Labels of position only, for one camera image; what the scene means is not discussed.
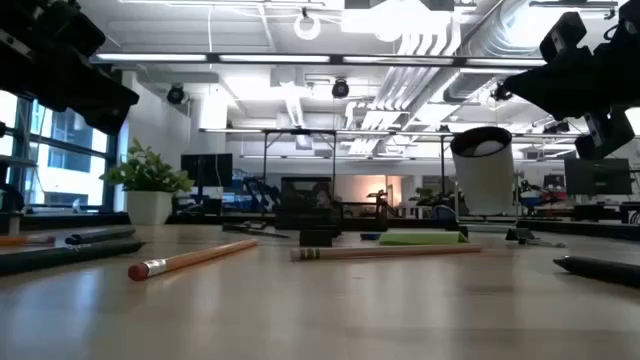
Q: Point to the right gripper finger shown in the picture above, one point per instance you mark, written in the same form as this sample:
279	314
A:
560	75
560	102

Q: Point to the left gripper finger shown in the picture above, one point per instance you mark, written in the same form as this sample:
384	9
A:
95	82
110	115

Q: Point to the black pen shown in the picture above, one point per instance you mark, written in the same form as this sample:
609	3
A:
600	270
100	235
60	255

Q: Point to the orange pencil with eraser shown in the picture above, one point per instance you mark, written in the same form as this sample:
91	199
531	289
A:
200	257
20	240

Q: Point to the green sticky note pad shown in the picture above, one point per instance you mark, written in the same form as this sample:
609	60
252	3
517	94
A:
422	238

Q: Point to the tan pencil green striped ferrule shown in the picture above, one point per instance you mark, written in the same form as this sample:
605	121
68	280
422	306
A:
390	251

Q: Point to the small blue binder clip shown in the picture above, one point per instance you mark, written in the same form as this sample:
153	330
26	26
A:
370	236

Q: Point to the black mesh desk organizer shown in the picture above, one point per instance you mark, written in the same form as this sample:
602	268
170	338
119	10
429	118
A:
305	200

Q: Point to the black round spotlight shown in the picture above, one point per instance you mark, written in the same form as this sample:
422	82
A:
175	95
340	89
500	96

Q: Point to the black computer monitor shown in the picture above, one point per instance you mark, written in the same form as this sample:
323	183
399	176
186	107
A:
207	170
597	176

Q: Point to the green plant in white pot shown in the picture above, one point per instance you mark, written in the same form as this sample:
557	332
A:
149	207

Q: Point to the black rail with light strips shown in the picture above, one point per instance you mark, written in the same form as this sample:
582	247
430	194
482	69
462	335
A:
150	57

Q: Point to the silver ventilation duct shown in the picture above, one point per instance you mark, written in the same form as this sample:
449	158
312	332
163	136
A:
500	35

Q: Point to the large window black frame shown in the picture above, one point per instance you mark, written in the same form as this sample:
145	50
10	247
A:
70	175

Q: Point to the black aluminium table frame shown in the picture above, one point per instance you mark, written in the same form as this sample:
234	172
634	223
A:
60	220

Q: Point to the black metal frame stand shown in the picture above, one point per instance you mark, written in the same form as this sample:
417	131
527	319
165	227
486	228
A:
300	132

